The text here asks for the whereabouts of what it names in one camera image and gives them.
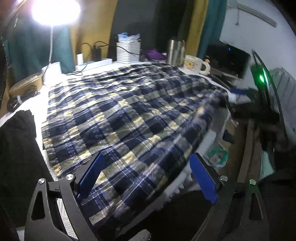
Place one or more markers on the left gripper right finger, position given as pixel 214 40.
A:
pixel 237 211

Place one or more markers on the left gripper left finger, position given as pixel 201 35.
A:
pixel 55 211

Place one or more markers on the blue plaid pants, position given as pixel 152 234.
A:
pixel 145 119

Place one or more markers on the black garment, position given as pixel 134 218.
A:
pixel 22 165

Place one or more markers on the black electronics box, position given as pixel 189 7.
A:
pixel 228 59

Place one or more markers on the cream bear mug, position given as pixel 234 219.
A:
pixel 196 65

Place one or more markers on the steel travel tumbler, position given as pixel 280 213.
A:
pixel 175 52

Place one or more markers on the brown lidded container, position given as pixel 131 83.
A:
pixel 22 86

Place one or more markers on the purple cloth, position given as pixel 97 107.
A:
pixel 152 54

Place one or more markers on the white power strip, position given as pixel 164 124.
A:
pixel 92 64

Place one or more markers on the white usb charger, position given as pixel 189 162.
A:
pixel 80 59

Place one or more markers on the black power adapter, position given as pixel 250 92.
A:
pixel 96 53

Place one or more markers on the white lattice basket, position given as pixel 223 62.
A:
pixel 128 52

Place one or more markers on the blue face masks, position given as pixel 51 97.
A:
pixel 125 38

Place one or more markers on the teal curtain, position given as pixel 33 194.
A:
pixel 28 49

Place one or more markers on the yellow curtain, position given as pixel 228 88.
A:
pixel 94 24

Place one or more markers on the white desk lamp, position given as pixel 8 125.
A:
pixel 58 16

